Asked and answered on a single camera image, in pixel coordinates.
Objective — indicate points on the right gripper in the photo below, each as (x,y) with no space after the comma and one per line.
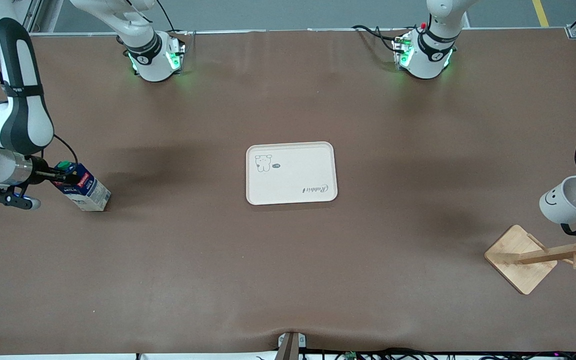
(41,169)

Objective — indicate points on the blue milk carton green cap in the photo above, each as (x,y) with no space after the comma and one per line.
(88,192)

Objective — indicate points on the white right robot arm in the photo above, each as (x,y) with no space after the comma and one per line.
(13,120)

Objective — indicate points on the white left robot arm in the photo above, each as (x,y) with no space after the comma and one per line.
(430,50)

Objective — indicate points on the wooden mug tree rack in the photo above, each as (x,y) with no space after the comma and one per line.
(520,260)

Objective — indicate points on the cream rectangular plastic tray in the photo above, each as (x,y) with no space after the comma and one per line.
(293,175)

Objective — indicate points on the aluminium frame profile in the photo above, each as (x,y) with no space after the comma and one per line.
(43,15)

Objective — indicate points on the metal table corner bracket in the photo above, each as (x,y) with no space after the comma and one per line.
(575,31)

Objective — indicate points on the metal table edge bracket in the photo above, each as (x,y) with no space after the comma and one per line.
(291,345)

